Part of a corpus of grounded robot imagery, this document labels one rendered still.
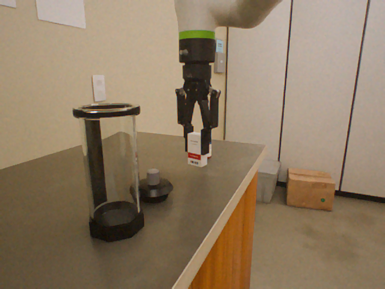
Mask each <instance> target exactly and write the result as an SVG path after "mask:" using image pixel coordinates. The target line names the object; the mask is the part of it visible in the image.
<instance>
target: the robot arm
mask: <svg viewBox="0 0 385 289"><path fill-rule="evenodd" d="M281 2H282V0H175V2H174V9H175V11H176V16H177V24H178V33H179V63H185V65H183V66H182V78H183V79H184V84H183V87H181V88H179V89H175V92H176V96H177V123H178V124H181V125H182V126H183V137H184V138H185V152H187V151H188V134H189V133H192V132H194V126H192V124H191V121H192V118H193V111H194V106H195V103H196V101H197V103H198V104H199V107H200V112H201V117H202V122H203V129H201V155H206V154H208V153H209V142H210V141H211V130H212V129H213V128H217V127H218V104H219V97H220V94H221V90H220V89H215V88H213V87H212V85H211V78H212V66H211V65H209V63H214V62H215V30H216V28H217V27H231V28H240V29H251V28H254V27H256V26H258V25H259V24H261V23H262V22H263V21H264V20H265V18H267V16H268V15H269V14H270V13H271V12H272V11H273V9H275V8H276V6H278V4H279V3H281ZM209 92H210V94H209ZM185 94H186V97H185ZM208 94H209V95H210V96H211V97H210V101H209V99H208ZM208 103H209V105H208Z"/></svg>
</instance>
